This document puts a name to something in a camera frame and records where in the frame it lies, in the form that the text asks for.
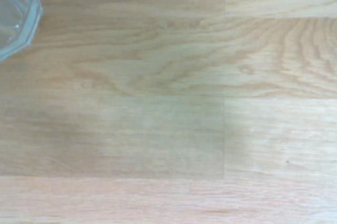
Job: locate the clear faceted drinking glass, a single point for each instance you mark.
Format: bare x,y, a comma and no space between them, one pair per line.
15,10

